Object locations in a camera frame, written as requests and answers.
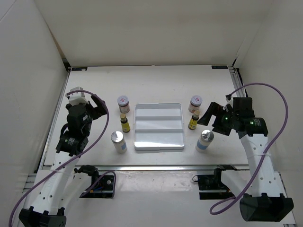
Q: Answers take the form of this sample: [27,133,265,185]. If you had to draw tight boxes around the black corner label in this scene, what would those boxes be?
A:
[211,65,228,70]
[71,67,88,71]

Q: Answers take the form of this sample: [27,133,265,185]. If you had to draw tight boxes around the spice jar white lid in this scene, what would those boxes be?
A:
[188,95,202,113]
[117,96,130,114]

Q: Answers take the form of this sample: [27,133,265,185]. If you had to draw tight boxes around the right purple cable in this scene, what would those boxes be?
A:
[209,82,289,215]

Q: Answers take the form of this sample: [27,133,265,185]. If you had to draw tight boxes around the aluminium frame rail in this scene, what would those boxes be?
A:
[39,164,251,172]
[228,66,247,97]
[33,67,71,174]

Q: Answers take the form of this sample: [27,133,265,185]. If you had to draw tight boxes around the purple cable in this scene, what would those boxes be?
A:
[8,90,117,227]
[209,82,289,215]

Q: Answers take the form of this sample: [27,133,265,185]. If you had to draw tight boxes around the left small yellow label bottle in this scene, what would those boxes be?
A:
[120,113,130,133]

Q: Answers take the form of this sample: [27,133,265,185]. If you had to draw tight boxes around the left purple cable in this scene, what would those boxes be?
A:
[8,90,117,227]

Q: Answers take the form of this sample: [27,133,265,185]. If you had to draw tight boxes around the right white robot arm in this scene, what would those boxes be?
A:
[197,97,294,222]

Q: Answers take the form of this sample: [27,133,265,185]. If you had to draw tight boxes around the right small yellow label bottle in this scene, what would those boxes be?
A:
[188,110,200,130]

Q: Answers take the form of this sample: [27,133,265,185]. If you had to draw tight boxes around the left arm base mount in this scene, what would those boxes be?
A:
[80,171,117,199]

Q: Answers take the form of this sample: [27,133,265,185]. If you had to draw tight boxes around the left aluminium frame rail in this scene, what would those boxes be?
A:
[33,67,71,174]

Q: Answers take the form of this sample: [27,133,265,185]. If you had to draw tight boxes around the right black corner label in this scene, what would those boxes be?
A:
[211,65,228,70]

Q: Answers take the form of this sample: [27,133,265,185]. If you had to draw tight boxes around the front aluminium frame rail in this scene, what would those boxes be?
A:
[39,164,251,172]

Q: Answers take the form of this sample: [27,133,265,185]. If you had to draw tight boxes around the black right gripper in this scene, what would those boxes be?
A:
[197,102,238,136]

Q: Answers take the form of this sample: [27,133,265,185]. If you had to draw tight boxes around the small yellow label bottle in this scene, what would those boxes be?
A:
[120,113,130,133]
[188,110,200,130]

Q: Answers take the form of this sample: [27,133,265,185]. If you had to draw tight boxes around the left spice jar white lid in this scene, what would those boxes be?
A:
[117,96,130,114]

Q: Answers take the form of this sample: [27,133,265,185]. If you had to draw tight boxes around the white divided organizer tray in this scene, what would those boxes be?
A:
[134,103,185,153]

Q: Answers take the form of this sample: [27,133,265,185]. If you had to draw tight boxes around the white shaker silver cap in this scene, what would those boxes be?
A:
[111,131,127,154]
[196,130,214,152]

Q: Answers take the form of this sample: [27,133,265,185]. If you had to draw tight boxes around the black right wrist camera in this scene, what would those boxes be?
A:
[224,95,255,118]

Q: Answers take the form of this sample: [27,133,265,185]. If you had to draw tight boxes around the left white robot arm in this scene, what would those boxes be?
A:
[18,90,109,227]

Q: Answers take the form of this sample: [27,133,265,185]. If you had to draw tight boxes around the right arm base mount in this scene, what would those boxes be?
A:
[192,175,234,200]

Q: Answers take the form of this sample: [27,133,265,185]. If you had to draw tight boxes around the right aluminium frame rail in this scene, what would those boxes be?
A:
[228,66,247,97]

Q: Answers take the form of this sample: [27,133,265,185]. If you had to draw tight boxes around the right spice jar white lid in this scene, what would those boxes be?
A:
[188,95,202,113]

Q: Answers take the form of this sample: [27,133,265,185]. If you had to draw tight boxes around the left black corner label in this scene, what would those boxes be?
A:
[71,67,88,71]

